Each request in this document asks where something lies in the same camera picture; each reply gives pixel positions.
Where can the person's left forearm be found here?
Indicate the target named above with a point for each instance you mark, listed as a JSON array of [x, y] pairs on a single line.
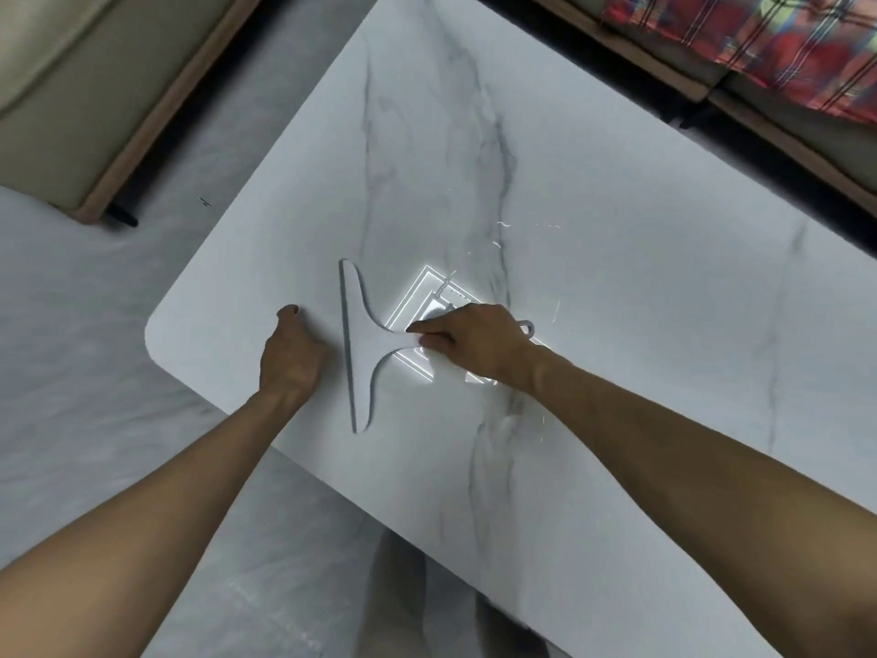
[[144, 534]]

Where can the beige armchair with wooden base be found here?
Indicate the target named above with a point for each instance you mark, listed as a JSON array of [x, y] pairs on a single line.
[[75, 82]]

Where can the beige sofa with wooden base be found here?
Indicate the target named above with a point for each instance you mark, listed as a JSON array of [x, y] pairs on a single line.
[[774, 123]]

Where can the red plaid blanket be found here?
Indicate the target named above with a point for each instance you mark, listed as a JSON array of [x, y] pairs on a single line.
[[760, 40]]

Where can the person's left hand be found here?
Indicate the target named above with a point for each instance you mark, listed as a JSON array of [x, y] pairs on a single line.
[[293, 356]]

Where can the person's left fingers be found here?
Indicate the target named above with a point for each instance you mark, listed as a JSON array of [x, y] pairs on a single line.
[[289, 311]]

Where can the person's right hand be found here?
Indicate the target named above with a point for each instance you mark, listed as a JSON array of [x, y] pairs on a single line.
[[486, 342]]

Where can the person's right fingers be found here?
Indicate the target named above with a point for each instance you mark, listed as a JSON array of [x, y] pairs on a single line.
[[433, 333]]

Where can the grey window squeegee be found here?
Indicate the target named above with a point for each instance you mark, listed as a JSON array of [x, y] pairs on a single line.
[[360, 349]]

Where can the person's right forearm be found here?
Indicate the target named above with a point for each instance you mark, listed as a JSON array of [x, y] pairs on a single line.
[[699, 465]]

